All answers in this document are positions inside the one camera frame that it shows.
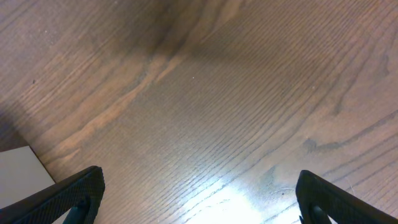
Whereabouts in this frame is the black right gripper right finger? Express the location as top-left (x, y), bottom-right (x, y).
top-left (295, 170), bottom-right (397, 224)

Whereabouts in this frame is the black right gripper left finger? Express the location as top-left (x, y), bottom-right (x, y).
top-left (1, 166), bottom-right (105, 224)

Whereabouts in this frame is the white cardboard box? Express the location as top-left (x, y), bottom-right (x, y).
top-left (1, 146), bottom-right (55, 208)

